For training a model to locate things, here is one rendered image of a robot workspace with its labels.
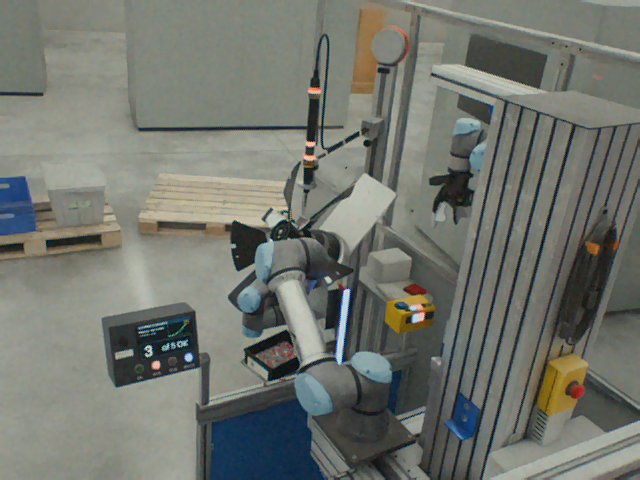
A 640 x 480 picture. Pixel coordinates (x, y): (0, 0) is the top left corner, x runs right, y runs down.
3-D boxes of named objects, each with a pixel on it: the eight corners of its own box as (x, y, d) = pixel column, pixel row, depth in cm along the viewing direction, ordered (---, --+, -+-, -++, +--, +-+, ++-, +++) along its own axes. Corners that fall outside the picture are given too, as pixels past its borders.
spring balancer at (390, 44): (373, 60, 297) (368, 62, 291) (378, 23, 290) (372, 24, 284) (407, 66, 291) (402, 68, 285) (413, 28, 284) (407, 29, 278)
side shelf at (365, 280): (388, 266, 328) (389, 261, 327) (432, 302, 301) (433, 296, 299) (347, 274, 318) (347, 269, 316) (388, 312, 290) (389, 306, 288)
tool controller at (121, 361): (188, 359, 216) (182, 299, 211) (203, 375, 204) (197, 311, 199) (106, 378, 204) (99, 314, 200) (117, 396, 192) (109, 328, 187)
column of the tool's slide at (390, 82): (341, 384, 375) (381, 62, 295) (354, 388, 372) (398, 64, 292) (336, 389, 370) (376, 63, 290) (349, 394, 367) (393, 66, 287)
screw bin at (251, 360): (284, 343, 265) (285, 328, 262) (313, 363, 255) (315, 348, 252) (242, 363, 251) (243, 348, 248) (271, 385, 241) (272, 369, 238)
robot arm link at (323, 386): (366, 397, 175) (301, 229, 200) (316, 410, 169) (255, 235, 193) (351, 412, 184) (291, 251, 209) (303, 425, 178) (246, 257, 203)
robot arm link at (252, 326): (275, 336, 232) (277, 309, 227) (245, 342, 227) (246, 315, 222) (267, 324, 238) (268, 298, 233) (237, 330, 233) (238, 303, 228)
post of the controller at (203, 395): (206, 399, 224) (207, 351, 215) (209, 404, 221) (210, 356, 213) (197, 401, 222) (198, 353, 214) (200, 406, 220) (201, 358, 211)
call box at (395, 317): (416, 316, 262) (420, 293, 257) (431, 329, 254) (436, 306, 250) (383, 324, 255) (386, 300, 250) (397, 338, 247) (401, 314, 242)
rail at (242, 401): (409, 360, 267) (411, 344, 263) (414, 366, 264) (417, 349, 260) (195, 419, 226) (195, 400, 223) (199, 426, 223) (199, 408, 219)
